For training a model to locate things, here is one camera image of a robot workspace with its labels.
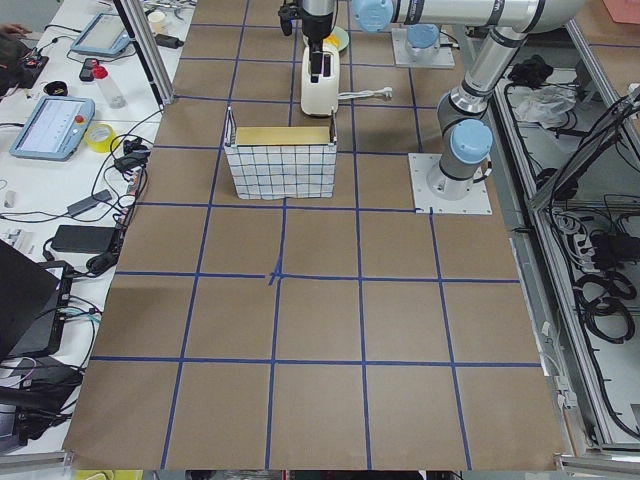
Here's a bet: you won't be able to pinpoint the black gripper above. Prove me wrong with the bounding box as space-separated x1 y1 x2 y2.
301 13 333 83

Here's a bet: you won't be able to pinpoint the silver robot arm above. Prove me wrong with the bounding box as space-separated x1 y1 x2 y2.
352 1 584 92
428 26 527 201

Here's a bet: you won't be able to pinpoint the white two-slot toaster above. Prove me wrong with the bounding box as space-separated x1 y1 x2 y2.
301 42 340 117

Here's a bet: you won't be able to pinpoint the golden triangular pastry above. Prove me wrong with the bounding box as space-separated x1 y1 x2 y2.
325 34 340 49

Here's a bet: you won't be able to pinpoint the green round plate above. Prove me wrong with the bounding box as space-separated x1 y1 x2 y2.
330 26 349 52

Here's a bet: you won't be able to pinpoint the grid-patterned fabric basket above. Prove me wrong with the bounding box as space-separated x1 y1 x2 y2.
224 108 338 200

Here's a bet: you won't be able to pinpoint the white paper cup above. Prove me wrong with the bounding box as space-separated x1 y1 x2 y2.
147 10 167 34

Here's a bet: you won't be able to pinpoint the upper blue teach pendant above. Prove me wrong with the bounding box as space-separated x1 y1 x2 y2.
70 13 131 58

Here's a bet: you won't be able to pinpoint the blue teach pendant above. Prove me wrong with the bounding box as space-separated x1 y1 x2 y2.
9 96 95 161
70 13 131 58

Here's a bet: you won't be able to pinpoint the clear bottle red cap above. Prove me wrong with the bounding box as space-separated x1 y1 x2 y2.
92 63 126 109

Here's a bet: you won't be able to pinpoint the yellow tape roll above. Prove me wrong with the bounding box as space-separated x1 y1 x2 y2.
84 123 116 153

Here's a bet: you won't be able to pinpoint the white crumpled cloth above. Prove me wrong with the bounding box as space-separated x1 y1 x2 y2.
514 86 577 128

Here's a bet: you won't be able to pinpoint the small black bowl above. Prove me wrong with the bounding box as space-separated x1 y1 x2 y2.
43 81 68 97

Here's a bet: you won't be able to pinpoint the lower blue teach pendant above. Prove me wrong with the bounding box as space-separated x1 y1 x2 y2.
9 96 95 161

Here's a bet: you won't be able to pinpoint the black power adapter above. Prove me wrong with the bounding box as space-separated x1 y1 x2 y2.
51 225 116 254

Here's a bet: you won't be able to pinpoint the black laptop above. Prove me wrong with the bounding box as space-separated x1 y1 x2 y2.
1 242 72 360

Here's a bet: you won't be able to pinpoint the white toaster power cable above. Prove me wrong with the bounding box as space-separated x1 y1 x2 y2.
338 87 395 101

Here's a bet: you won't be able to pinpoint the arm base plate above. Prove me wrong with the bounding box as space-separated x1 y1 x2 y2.
408 153 492 215
391 24 455 69

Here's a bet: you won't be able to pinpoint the aluminium frame post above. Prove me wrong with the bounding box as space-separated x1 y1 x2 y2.
114 0 174 109

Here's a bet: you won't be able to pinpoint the coiled black cables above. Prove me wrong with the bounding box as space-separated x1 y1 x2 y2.
569 269 639 346

